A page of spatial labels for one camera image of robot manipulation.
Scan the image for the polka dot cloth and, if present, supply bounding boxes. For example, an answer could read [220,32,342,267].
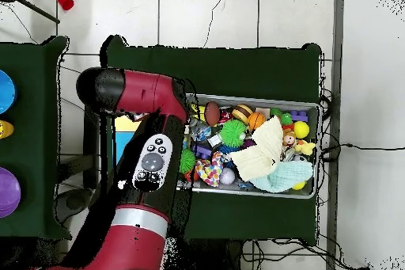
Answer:
[195,151,224,188]

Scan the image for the cream waffle cloth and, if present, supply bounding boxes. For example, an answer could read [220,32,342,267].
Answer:
[229,115,284,182]

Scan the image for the wooden box with three holes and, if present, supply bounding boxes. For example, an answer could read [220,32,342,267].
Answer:
[112,114,142,165]

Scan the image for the clear mesh bin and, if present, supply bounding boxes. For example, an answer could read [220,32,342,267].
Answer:
[176,92,320,200]

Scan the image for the brown toy football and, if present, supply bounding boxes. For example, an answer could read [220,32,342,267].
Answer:
[204,101,221,127]

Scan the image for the green spiky ball with eyes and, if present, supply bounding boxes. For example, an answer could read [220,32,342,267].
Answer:
[179,148,197,174]

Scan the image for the green spiky rubber ball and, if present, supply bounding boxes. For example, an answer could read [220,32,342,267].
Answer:
[218,119,248,148]

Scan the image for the toy burger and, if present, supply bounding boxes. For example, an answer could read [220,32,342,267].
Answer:
[231,104,254,125]

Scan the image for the orange toy basketball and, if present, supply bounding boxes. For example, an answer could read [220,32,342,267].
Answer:
[247,111,267,131]

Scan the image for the dark green table cloth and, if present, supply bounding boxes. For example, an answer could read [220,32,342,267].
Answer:
[100,35,322,245]

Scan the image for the mint waffle cloth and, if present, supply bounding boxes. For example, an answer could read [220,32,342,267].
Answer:
[251,160,314,193]

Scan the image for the yellow smiley ball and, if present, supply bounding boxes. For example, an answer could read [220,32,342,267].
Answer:
[293,120,310,139]

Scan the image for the green cloth of side table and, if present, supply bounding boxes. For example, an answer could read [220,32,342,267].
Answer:
[0,35,72,240]

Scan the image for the red plastic cup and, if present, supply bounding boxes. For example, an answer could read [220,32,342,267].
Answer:
[55,0,75,11]

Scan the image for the yellow toy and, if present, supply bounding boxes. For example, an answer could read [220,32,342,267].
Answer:
[0,120,14,140]

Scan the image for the purple ball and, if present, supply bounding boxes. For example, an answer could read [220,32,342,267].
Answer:
[0,167,22,219]

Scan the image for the black tripod stand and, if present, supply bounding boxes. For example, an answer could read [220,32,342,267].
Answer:
[0,0,61,25]

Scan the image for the long black cable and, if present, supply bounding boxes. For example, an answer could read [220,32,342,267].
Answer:
[320,143,405,162]

